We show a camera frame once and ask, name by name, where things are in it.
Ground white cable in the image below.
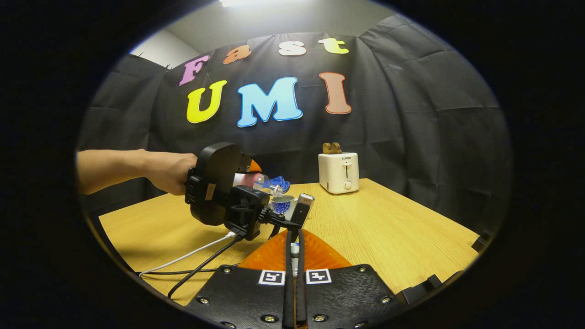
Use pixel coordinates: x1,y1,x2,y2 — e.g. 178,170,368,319
139,232,236,277

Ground clear plastic water bottle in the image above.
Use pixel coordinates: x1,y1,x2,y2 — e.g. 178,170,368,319
233,173,285,198

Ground white blue-patterned teacup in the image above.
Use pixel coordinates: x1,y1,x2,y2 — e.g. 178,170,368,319
271,194,295,215

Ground black backdrop cloth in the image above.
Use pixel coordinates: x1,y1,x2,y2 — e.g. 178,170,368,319
77,14,512,233

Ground black notched object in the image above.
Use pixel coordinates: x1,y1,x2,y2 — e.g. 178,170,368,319
398,271,463,303

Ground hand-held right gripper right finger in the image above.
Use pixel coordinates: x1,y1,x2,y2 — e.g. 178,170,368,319
296,228,407,329

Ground blue folded towel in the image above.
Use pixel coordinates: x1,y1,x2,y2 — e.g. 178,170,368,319
267,176,291,193

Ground white toaster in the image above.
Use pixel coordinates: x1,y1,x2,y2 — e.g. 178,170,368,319
318,152,360,195

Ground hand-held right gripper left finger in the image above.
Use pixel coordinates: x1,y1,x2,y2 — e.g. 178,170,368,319
185,229,294,329

